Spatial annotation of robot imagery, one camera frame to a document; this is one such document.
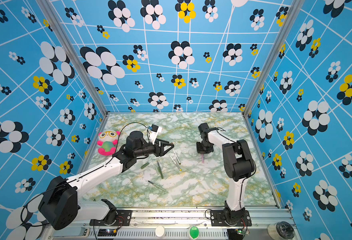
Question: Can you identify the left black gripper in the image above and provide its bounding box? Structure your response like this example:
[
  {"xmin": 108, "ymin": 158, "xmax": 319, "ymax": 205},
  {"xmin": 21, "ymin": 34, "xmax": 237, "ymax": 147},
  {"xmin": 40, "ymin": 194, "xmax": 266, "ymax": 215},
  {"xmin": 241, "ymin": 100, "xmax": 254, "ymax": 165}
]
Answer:
[{"xmin": 134, "ymin": 138, "xmax": 174, "ymax": 159}]

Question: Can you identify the white pen brown end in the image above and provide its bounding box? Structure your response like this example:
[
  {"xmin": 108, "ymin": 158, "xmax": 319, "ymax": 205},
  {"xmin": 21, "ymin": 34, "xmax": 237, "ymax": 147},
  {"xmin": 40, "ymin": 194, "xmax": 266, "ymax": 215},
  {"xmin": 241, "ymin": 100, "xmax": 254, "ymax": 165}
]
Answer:
[{"xmin": 173, "ymin": 149, "xmax": 181, "ymax": 165}]

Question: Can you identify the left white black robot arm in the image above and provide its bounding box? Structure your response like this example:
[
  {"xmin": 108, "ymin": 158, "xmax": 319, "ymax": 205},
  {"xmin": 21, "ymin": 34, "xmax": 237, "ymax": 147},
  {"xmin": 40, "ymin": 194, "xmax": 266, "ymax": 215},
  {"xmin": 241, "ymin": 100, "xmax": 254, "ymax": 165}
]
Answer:
[{"xmin": 38, "ymin": 131, "xmax": 175, "ymax": 230}]

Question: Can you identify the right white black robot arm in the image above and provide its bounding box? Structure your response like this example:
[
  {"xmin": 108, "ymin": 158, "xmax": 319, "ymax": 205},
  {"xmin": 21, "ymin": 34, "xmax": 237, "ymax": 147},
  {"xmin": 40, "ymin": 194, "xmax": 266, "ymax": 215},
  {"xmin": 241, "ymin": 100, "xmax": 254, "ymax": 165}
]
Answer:
[{"xmin": 196, "ymin": 123, "xmax": 257, "ymax": 227}]

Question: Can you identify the dark green gel pen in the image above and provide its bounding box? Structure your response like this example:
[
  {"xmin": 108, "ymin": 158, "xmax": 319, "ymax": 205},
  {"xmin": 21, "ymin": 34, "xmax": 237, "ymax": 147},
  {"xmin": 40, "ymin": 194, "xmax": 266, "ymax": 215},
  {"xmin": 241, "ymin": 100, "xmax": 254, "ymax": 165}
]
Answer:
[{"xmin": 148, "ymin": 181, "xmax": 167, "ymax": 192}]

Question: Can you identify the pink green plush toy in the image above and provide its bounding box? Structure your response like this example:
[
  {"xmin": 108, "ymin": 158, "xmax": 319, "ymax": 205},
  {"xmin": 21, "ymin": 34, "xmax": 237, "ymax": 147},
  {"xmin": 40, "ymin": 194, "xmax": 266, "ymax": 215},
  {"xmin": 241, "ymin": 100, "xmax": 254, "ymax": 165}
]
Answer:
[{"xmin": 97, "ymin": 131, "xmax": 121, "ymax": 156}]

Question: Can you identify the white push button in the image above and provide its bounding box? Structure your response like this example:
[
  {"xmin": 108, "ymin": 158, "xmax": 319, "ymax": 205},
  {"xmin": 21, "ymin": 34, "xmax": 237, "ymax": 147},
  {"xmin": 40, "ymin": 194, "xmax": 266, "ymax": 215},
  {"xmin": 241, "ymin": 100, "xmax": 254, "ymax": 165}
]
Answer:
[{"xmin": 155, "ymin": 226, "xmax": 166, "ymax": 238}]

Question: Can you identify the green push button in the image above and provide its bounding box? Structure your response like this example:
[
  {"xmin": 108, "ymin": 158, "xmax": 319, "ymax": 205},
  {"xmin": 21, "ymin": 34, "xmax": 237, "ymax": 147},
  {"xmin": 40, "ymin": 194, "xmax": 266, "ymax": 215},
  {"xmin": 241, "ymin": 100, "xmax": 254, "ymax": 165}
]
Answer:
[{"xmin": 188, "ymin": 226, "xmax": 200, "ymax": 240}]

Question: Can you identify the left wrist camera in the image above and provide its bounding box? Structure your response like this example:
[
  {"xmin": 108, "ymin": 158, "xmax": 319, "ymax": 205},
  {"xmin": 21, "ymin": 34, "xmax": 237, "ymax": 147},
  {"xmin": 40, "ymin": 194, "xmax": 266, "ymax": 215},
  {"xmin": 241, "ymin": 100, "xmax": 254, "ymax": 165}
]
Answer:
[{"xmin": 148, "ymin": 124, "xmax": 163, "ymax": 144}]

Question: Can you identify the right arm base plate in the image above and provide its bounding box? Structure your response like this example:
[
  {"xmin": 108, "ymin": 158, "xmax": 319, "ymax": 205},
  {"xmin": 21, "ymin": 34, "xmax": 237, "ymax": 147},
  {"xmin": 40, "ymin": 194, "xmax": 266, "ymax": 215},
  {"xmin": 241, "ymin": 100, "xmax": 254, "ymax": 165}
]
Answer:
[{"xmin": 209, "ymin": 209, "xmax": 252, "ymax": 228}]

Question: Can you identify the aluminium front rail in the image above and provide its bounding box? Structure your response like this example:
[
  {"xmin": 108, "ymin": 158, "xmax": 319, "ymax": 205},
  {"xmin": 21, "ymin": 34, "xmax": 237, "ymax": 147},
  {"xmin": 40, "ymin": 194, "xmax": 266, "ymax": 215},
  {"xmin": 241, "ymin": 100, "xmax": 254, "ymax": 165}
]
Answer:
[{"xmin": 40, "ymin": 206, "xmax": 301, "ymax": 240}]

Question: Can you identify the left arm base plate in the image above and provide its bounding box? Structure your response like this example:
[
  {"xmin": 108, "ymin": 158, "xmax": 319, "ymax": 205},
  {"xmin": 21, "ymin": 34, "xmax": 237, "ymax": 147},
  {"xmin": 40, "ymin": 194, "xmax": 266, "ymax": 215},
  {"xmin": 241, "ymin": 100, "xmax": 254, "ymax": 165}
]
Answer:
[{"xmin": 89, "ymin": 209, "xmax": 133, "ymax": 227}]

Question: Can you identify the right aluminium corner post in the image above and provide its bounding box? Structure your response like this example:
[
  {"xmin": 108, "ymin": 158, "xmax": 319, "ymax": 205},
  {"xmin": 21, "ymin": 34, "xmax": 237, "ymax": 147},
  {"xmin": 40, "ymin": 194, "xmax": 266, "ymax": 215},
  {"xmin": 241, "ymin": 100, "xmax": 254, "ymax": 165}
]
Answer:
[{"xmin": 244, "ymin": 0, "xmax": 305, "ymax": 117}]

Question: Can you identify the aluminium corner post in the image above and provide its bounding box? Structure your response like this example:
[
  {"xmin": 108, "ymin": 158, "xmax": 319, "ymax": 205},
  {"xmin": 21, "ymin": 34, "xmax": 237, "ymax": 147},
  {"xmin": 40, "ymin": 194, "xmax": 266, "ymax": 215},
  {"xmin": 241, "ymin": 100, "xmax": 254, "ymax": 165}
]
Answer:
[
  {"xmin": 244, "ymin": 0, "xmax": 305, "ymax": 117},
  {"xmin": 37, "ymin": 1, "xmax": 108, "ymax": 118}
]

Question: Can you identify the left aluminium corner post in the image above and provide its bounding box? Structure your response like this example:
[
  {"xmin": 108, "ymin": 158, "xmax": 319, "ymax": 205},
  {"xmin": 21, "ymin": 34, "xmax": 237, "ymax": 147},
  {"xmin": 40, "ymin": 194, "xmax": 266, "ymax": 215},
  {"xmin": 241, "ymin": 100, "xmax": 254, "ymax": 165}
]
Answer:
[{"xmin": 37, "ymin": 1, "xmax": 108, "ymax": 118}]

